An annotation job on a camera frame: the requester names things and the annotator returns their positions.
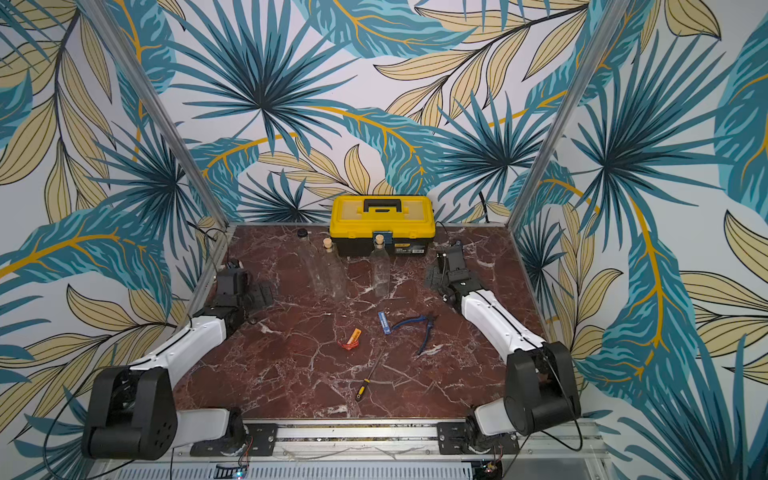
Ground glass bottle red label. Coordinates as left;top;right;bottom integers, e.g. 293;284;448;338
370;234;391;298

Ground glass bottle blue label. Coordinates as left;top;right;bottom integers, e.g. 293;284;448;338
297;228;327;298

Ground blue label sticker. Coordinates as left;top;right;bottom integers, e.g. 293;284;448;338
378;312;391;335

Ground glass bottle orange label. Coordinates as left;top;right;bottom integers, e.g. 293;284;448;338
322;238;347;301

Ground orange label sticker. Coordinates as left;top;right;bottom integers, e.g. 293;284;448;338
348;328;361;344

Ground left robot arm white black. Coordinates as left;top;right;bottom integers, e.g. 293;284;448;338
81;267;274;460

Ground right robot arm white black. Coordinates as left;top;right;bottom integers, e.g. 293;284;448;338
426;242;581;437

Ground yellow black toolbox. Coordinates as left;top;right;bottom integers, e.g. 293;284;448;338
329;195;436;257

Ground yellow black screwdriver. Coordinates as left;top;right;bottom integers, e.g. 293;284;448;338
355;351;388;402

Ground blue handled cutting pliers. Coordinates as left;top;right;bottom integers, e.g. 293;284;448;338
391;313;439;357

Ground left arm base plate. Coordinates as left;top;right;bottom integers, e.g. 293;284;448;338
190;423;278;459

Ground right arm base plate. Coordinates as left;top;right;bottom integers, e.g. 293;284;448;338
436;418;520;455

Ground aluminium front rail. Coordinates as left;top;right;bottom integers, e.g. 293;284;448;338
89;418;607;480

